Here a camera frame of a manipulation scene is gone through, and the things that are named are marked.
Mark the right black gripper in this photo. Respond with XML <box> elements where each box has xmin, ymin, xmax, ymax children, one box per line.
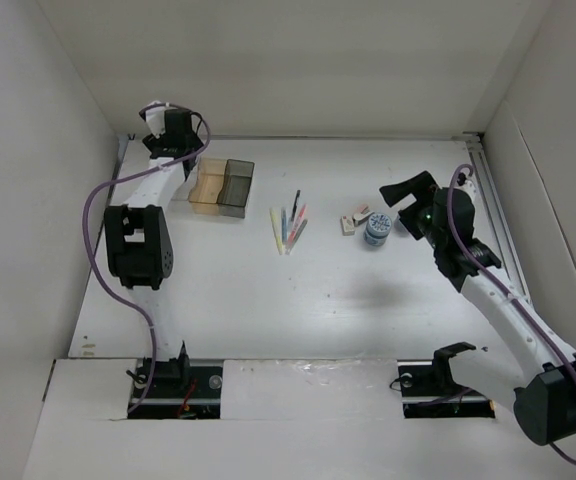
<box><xmin>380</xmin><ymin>171</ymin><xmax>445</xmax><ymax>250</ymax></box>

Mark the clear jar of paper clips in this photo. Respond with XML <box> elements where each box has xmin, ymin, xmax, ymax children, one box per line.
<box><xmin>393</xmin><ymin>220</ymin><xmax>407</xmax><ymax>235</ymax></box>

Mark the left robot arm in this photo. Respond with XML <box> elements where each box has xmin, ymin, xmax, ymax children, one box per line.
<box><xmin>104</xmin><ymin>101</ymin><xmax>204</xmax><ymax>362</ymax></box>

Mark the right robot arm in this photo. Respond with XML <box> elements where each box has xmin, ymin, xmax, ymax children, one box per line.
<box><xmin>380</xmin><ymin>165</ymin><xmax>576</xmax><ymax>446</ymax></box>

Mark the clear plastic container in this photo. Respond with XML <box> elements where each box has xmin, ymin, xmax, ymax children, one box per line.
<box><xmin>172</xmin><ymin>172</ymin><xmax>194</xmax><ymax>201</ymax></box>

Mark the amber plastic container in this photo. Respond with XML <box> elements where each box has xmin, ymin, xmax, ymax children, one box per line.
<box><xmin>188</xmin><ymin>157</ymin><xmax>227</xmax><ymax>216</ymax></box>

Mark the smoky grey plastic container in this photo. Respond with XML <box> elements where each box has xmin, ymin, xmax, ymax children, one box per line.
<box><xmin>217</xmin><ymin>159</ymin><xmax>255</xmax><ymax>219</ymax></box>

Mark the white staple box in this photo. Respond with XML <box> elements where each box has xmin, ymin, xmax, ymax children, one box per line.
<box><xmin>340</xmin><ymin>216</ymin><xmax>356</xmax><ymax>236</ymax></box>

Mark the grey highlighter pen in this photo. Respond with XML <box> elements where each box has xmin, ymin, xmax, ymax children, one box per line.
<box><xmin>285</xmin><ymin>219</ymin><xmax>308</xmax><ymax>255</ymax></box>

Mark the pink highlighter pen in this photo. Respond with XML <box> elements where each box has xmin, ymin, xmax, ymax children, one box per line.
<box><xmin>288</xmin><ymin>204</ymin><xmax>307</xmax><ymax>246</ymax></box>

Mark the yellow highlighter pen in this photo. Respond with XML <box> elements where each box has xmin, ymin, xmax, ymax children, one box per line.
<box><xmin>269</xmin><ymin>208</ymin><xmax>284</xmax><ymax>255</ymax></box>

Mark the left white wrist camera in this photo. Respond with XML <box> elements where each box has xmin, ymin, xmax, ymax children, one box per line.
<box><xmin>138</xmin><ymin>100</ymin><xmax>169</xmax><ymax>138</ymax></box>

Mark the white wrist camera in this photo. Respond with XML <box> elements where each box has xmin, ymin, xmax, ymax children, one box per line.
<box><xmin>138</xmin><ymin>100</ymin><xmax>169</xmax><ymax>138</ymax></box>
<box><xmin>457</xmin><ymin>173</ymin><xmax>478</xmax><ymax>203</ymax></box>

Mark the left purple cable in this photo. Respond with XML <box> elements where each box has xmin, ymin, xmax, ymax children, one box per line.
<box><xmin>82</xmin><ymin>101</ymin><xmax>213</xmax><ymax>416</ymax></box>

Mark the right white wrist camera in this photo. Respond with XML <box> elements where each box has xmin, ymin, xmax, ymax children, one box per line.
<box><xmin>457</xmin><ymin>173</ymin><xmax>478</xmax><ymax>203</ymax></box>

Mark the aluminium rail right side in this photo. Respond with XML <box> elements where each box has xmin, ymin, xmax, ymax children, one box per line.
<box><xmin>464</xmin><ymin>132</ymin><xmax>532</xmax><ymax>304</ymax></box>

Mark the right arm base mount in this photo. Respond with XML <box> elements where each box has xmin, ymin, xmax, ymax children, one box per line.
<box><xmin>389</xmin><ymin>360</ymin><xmax>496</xmax><ymax>420</ymax></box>

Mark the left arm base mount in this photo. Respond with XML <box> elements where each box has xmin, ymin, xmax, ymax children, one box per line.
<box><xmin>127</xmin><ymin>360</ymin><xmax>223</xmax><ymax>420</ymax></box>

